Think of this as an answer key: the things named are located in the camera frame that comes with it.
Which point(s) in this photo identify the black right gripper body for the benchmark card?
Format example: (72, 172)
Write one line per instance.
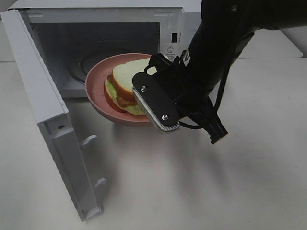
(189, 91)

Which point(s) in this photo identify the toy sandwich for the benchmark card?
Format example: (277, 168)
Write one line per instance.
(118, 87)

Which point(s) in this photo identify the pink plate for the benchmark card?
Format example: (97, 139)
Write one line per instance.
(95, 90)

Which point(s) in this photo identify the white microwave door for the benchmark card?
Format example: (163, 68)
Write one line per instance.
(51, 113)

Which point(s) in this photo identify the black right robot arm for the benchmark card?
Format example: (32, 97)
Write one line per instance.
(227, 26)

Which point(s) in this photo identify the white warning label sticker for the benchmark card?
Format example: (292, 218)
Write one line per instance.
(170, 50)

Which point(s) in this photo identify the glass microwave turntable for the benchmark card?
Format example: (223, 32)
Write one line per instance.
(79, 65)

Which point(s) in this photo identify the white microwave oven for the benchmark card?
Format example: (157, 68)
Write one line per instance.
(67, 27)

